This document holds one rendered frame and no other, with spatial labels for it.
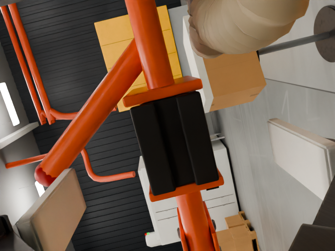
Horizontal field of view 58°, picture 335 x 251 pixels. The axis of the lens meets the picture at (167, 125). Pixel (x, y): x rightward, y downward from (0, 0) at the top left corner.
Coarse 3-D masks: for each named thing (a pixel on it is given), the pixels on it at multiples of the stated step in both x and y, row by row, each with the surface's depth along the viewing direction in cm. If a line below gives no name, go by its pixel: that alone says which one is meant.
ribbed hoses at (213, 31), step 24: (192, 0) 23; (216, 0) 19; (240, 0) 15; (264, 0) 14; (288, 0) 14; (192, 24) 25; (216, 24) 18; (240, 24) 16; (264, 24) 15; (288, 24) 16; (192, 48) 30; (216, 48) 21; (240, 48) 18
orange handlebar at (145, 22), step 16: (128, 0) 22; (144, 0) 21; (144, 16) 22; (144, 32) 22; (160, 32) 22; (144, 48) 22; (160, 48) 22; (144, 64) 23; (160, 64) 22; (160, 80) 22; (192, 192) 24; (192, 208) 24; (192, 224) 25; (208, 224) 27; (192, 240) 25; (208, 240) 25
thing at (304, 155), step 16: (272, 128) 19; (288, 128) 17; (272, 144) 20; (288, 144) 17; (304, 144) 15; (320, 144) 13; (288, 160) 17; (304, 160) 15; (320, 160) 13; (304, 176) 16; (320, 176) 14; (320, 192) 14
